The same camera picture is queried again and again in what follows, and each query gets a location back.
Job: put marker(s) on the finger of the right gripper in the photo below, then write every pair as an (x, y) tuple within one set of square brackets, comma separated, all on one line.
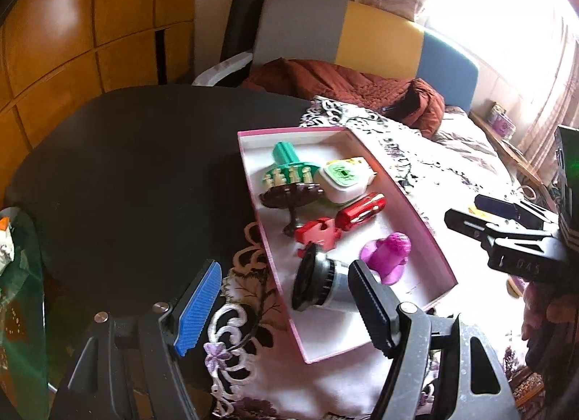
[(472, 226), (527, 214)]

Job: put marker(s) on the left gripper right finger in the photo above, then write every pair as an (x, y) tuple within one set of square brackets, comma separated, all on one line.
[(377, 305)]

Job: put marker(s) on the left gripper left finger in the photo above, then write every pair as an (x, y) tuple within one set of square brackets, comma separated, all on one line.
[(194, 306)]

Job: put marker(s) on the magenta plastic funnel toy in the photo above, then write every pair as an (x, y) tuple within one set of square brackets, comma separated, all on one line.
[(387, 257)]

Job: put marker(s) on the dark grey cylindrical jar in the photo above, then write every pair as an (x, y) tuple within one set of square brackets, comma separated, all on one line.
[(321, 282)]

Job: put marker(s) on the red puzzle piece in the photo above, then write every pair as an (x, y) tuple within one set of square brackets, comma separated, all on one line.
[(321, 231)]

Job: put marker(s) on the red metal capsule tube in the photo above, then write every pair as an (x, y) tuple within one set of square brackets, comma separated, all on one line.
[(360, 211)]

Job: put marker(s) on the green white square container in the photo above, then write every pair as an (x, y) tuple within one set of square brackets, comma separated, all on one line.
[(345, 180)]

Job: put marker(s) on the brown wooden massage comb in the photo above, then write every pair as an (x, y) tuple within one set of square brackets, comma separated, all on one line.
[(290, 188)]

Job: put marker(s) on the green plastic stamp mold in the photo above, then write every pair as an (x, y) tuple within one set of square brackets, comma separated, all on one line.
[(289, 159)]

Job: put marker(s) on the person right hand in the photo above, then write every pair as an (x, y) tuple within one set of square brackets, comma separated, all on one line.
[(541, 305)]

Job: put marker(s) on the wooden side shelf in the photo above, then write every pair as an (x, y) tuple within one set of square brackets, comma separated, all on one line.
[(514, 161)]

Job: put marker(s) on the beige pink pillow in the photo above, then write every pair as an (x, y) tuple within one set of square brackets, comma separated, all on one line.
[(459, 133)]

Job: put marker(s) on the white embroidered floral tablecloth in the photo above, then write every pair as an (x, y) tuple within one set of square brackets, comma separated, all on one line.
[(459, 155)]

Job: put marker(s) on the purple gift box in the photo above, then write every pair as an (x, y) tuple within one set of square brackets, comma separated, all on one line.
[(500, 122)]

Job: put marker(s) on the pink shallow cardboard box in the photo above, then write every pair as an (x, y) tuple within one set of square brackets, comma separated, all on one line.
[(324, 332)]

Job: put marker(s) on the rust brown quilted jacket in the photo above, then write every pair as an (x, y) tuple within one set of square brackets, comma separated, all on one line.
[(412, 102)]

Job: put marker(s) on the grey yellow blue headboard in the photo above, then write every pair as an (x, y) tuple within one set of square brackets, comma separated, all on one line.
[(365, 39)]

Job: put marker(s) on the white chair armrest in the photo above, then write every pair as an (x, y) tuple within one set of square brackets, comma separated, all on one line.
[(222, 70)]

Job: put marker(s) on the black rolled mat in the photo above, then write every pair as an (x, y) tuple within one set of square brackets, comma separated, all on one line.
[(241, 28)]

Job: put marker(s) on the wooden wardrobe panels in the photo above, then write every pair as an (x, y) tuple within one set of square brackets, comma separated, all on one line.
[(57, 55)]

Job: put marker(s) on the window with white frame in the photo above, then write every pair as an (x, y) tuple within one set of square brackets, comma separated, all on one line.
[(529, 43)]

